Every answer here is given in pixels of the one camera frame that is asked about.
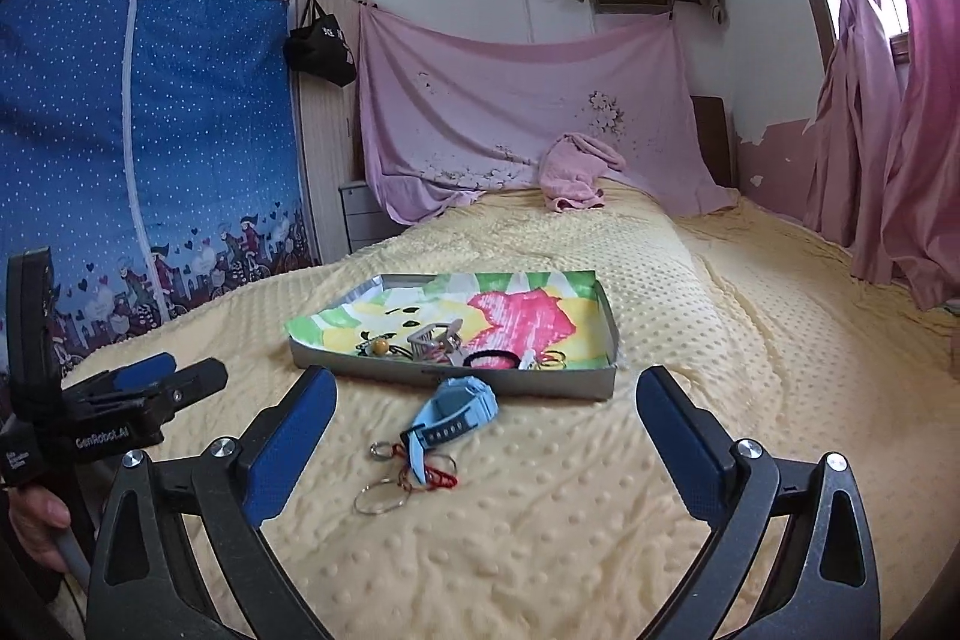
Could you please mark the grey bedside drawer unit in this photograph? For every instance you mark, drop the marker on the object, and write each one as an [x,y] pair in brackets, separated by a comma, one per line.
[365,221]

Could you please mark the red string charm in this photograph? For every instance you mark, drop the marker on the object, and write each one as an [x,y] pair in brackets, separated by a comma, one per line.
[440,473]

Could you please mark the black hanging bag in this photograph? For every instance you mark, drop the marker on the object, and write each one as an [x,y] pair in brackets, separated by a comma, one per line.
[318,47]

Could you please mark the silver metal hair claw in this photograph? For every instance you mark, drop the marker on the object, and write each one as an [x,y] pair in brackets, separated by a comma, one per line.
[438,342]

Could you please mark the blue fabric wardrobe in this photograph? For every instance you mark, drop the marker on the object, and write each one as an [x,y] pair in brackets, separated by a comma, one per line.
[150,145]

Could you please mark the person's left hand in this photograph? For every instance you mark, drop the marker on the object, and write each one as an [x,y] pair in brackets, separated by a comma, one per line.
[38,517]

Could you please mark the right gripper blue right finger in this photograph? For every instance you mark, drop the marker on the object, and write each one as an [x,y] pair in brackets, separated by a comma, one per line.
[823,582]

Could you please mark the wooden cabinet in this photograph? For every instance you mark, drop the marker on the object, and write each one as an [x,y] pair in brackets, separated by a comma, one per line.
[327,130]

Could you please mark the light blue wrist watch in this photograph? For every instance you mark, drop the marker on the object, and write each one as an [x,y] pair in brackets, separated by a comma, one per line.
[459,406]

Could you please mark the pink window curtain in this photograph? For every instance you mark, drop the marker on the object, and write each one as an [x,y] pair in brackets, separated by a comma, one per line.
[885,182]

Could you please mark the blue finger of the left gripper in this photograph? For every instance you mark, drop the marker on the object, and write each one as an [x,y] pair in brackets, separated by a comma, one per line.
[159,403]
[130,378]

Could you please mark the pink crumpled towel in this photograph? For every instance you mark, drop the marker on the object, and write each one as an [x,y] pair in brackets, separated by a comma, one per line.
[570,171]

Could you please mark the yellow dotted bed blanket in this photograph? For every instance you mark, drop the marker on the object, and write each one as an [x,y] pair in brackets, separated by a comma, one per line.
[565,523]

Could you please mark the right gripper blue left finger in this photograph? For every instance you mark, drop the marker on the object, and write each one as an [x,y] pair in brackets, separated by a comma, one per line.
[145,581]

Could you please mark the colourful drawing paper liner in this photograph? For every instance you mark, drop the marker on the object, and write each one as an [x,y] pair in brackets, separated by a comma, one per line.
[560,315]

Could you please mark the dark wooden headboard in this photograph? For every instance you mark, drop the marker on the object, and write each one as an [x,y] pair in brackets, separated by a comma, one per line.
[713,138]

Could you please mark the white hair clip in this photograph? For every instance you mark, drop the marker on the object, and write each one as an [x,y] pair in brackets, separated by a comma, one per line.
[528,360]

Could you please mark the amber bead keychain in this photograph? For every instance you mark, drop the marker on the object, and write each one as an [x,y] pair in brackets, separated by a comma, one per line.
[381,346]

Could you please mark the pink hanging bed sheet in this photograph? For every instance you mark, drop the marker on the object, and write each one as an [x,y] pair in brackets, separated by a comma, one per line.
[445,119]

